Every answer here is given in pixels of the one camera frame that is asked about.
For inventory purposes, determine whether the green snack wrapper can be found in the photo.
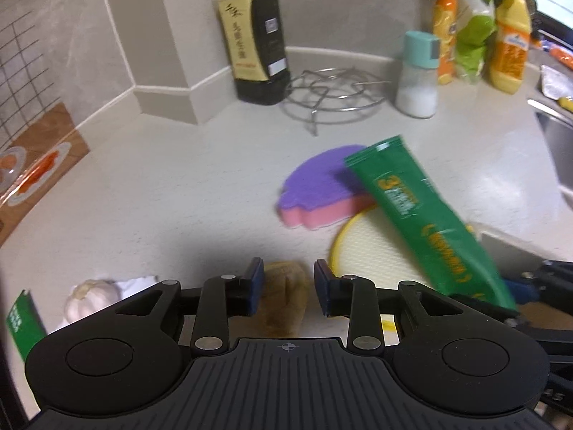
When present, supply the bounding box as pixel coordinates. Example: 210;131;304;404
345;136;517;310

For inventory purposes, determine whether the yellow round scrub pad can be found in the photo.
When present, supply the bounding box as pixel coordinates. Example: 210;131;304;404
329;207;432;289

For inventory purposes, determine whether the crumpled white tissue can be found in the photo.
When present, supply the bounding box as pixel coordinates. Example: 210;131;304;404
114;276;157;300

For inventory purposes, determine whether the purple pink sponge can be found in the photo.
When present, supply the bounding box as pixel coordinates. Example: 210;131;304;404
277;145;374;230

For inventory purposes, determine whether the garlic bulb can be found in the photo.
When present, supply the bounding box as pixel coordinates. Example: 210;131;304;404
63;279;120;323

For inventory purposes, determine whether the teal lid salt shaker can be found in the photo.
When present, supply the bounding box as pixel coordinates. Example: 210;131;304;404
394;30;440;119

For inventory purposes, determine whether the stainless steel sink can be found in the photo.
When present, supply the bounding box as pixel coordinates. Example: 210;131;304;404
528;98;573;208

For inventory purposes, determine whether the orange detergent bottle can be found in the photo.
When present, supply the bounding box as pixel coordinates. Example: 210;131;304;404
432;0;457;85

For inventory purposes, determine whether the dark soy sauce bottle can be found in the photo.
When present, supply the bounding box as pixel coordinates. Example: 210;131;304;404
216;0;290;106

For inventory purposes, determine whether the green white vegetable bag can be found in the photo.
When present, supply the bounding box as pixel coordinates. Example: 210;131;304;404
454;0;495;83

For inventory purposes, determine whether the yellow detergent bottle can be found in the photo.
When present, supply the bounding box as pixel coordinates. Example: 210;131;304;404
488;0;532;94

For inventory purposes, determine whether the metal wire steamer rack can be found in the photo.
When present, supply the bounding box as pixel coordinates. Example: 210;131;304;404
281;67;391;137

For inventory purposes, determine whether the cartoon kitchen wall sticker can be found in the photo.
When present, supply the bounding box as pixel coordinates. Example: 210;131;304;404
1;13;89;242

